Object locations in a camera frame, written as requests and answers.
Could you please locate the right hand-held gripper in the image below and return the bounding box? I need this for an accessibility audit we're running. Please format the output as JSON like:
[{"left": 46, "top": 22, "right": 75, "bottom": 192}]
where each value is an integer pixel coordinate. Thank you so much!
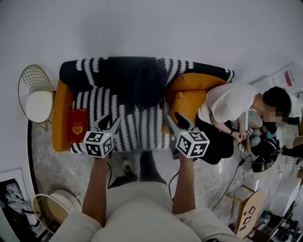
[{"left": 166, "top": 111, "right": 210, "bottom": 158}]

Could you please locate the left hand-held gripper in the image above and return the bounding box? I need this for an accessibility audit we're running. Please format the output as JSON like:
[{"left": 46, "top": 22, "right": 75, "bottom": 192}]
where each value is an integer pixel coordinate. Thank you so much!
[{"left": 83, "top": 112, "right": 122, "bottom": 158}]

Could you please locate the orange sofa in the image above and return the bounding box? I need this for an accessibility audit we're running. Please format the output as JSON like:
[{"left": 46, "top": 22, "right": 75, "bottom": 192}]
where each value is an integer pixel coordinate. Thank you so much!
[{"left": 52, "top": 56, "right": 235, "bottom": 154}]

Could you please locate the dark garment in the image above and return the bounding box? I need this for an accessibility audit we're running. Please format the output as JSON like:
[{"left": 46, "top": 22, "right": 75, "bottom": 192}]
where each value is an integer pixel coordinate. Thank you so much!
[{"left": 131, "top": 61, "right": 169, "bottom": 111}]

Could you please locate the person's left forearm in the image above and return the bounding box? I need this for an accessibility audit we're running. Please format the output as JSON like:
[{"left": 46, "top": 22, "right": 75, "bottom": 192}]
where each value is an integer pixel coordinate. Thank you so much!
[{"left": 81, "top": 155, "right": 114, "bottom": 227}]

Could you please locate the person's right forearm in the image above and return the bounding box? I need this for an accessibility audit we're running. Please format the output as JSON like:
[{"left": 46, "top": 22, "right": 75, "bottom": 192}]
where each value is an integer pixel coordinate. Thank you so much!
[{"left": 171, "top": 156, "right": 197, "bottom": 215}]

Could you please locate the black white patterned sofa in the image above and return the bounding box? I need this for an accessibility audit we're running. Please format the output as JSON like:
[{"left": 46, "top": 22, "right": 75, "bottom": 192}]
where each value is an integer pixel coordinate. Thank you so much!
[{"left": 59, "top": 56, "right": 235, "bottom": 153}]

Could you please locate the red booklet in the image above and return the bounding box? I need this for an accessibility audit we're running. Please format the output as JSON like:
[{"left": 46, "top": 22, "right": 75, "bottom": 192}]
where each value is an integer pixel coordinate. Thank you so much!
[{"left": 68, "top": 109, "right": 90, "bottom": 143}]

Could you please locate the person's leg in dark trousers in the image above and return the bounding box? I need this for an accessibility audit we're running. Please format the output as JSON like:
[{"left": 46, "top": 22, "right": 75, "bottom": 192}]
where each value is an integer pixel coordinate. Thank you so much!
[{"left": 139, "top": 151, "right": 168, "bottom": 183}]

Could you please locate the beige round pouf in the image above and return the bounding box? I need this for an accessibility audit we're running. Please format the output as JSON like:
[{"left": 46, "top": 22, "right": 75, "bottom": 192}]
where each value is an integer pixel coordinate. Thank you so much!
[{"left": 50, "top": 189, "right": 81, "bottom": 213}]

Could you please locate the black bag with light lines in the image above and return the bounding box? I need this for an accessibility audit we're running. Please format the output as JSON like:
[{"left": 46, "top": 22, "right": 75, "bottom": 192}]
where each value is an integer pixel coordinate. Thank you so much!
[{"left": 250, "top": 136, "right": 281, "bottom": 173}]

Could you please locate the person's beige shirt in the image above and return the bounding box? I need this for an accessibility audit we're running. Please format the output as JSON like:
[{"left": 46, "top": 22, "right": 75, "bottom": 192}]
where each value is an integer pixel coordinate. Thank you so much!
[{"left": 48, "top": 181, "right": 240, "bottom": 242}]

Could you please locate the white cabinet with flag sticker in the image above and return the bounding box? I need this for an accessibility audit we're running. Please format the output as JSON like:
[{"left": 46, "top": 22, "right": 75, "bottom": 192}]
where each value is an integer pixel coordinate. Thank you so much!
[{"left": 248, "top": 61, "right": 303, "bottom": 95}]

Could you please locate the wooden stool with cutouts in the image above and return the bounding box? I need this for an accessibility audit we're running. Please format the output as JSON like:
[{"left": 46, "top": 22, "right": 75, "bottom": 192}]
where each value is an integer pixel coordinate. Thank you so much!
[{"left": 226, "top": 184, "right": 266, "bottom": 239}]

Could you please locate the framed black white picture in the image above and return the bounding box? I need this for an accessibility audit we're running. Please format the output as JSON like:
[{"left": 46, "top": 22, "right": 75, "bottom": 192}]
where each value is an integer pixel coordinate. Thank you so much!
[{"left": 0, "top": 167, "right": 49, "bottom": 242}]

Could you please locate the white storage box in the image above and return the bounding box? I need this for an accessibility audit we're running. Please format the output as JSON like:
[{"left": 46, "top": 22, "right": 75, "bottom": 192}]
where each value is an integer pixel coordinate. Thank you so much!
[{"left": 272, "top": 177, "right": 302, "bottom": 217}]

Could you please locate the pile of assorted clutter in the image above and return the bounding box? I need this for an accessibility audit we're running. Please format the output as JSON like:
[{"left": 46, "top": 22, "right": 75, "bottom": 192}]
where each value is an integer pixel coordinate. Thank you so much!
[{"left": 254, "top": 207, "right": 303, "bottom": 242}]

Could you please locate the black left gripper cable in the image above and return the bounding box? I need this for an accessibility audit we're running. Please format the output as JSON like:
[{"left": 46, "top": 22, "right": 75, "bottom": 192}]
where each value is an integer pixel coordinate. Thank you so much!
[{"left": 106, "top": 162, "right": 113, "bottom": 190}]

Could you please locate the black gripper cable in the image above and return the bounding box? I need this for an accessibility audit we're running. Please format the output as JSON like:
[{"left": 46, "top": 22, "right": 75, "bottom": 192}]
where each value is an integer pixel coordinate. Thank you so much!
[
  {"left": 168, "top": 171, "right": 180, "bottom": 200},
  {"left": 106, "top": 162, "right": 113, "bottom": 190}
]

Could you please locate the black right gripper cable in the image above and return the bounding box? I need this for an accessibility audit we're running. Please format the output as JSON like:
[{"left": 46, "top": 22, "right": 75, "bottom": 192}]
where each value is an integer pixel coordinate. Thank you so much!
[{"left": 168, "top": 171, "right": 180, "bottom": 200}]

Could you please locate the gold wire chair white seat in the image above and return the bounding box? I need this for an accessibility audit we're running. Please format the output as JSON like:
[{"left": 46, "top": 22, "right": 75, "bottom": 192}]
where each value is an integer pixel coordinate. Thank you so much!
[{"left": 18, "top": 65, "right": 54, "bottom": 130}]

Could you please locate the black floor cable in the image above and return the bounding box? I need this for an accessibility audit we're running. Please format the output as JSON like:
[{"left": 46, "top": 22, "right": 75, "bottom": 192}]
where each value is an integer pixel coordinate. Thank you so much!
[{"left": 211, "top": 151, "right": 251, "bottom": 212}]

